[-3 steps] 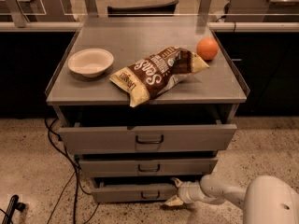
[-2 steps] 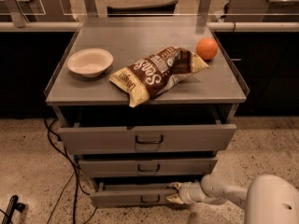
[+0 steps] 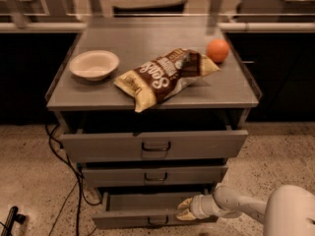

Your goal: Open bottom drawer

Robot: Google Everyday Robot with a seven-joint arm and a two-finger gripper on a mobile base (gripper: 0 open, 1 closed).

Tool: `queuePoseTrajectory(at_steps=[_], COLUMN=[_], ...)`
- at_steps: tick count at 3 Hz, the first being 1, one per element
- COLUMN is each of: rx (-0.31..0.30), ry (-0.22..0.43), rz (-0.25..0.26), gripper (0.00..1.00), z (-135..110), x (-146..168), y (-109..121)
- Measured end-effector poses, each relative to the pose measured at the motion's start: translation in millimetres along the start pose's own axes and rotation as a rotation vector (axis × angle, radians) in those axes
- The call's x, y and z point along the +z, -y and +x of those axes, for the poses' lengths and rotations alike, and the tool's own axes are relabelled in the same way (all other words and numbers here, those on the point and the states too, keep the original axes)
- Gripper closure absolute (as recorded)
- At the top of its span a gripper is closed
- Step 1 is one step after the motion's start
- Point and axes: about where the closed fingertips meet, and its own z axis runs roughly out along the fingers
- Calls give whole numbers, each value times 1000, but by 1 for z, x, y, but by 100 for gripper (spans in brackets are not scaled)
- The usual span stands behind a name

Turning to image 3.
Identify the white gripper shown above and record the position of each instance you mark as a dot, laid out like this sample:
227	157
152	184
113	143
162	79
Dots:
197	207

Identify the grey bottom drawer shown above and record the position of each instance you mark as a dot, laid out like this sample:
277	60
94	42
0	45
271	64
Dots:
153	207

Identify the grey drawer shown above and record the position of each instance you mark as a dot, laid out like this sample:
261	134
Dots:
153	146
154	176
153	207

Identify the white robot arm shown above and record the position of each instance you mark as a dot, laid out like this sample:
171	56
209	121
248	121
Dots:
289	210

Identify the grey middle drawer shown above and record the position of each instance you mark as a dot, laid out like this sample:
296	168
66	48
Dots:
154	176

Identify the grey top drawer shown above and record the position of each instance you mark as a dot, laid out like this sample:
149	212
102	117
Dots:
153	146

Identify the brown yellow chip bag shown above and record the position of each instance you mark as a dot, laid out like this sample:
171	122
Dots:
156	81

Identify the orange fruit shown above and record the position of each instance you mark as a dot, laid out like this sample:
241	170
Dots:
217	50

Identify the white paper bowl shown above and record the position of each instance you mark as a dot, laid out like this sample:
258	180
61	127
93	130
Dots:
94	65

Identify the black object on floor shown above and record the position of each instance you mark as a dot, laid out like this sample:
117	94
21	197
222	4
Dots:
13	216

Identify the black chair back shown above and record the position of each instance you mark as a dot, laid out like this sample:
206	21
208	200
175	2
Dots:
172	9

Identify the grey counter in background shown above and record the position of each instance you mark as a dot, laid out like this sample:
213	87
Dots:
276	11

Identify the clear acrylic barrier panel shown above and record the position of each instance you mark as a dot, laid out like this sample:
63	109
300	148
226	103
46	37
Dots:
223	12

